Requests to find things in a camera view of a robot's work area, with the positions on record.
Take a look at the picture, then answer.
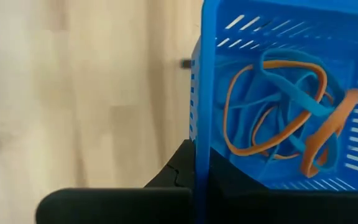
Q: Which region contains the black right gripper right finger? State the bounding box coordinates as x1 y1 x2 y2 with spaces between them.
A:
208 147 270 191

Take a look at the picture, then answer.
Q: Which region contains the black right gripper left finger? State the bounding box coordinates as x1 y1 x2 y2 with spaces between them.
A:
144 139 197 189

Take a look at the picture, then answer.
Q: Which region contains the blue rubber band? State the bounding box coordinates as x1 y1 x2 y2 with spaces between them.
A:
258 48 346 118
228 71 323 164

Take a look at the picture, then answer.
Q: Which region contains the blue plastic basket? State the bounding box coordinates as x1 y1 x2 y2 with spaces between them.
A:
188 0 358 224

